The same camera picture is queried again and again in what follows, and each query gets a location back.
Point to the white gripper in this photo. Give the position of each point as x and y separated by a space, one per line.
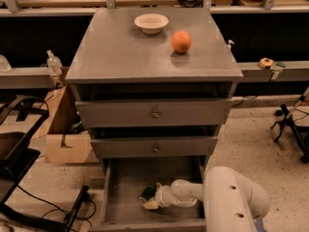
159 196

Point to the green yellow sponge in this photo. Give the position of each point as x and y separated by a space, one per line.
147 194

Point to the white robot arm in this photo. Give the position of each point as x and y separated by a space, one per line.
231 201

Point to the bottom grey open drawer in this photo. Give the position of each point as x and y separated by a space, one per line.
126 179

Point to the middle grey drawer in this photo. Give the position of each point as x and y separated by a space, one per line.
153 147

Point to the top grey drawer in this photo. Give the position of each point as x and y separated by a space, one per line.
151 113

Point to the grey wooden drawer cabinet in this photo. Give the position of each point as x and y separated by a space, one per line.
117 61

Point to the cardboard box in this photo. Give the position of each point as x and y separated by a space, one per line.
57 143

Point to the black tripod stand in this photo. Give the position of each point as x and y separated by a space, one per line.
300 132

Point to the orange fruit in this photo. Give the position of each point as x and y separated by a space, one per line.
181 41

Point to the clear plastic bottle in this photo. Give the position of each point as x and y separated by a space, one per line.
53 62

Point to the small white pump bottle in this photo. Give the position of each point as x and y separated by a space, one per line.
230 44

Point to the white bowl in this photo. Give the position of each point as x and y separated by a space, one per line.
151 23

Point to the green small object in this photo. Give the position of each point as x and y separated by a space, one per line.
279 64

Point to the black chair frame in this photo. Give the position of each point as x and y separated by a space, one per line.
16 158

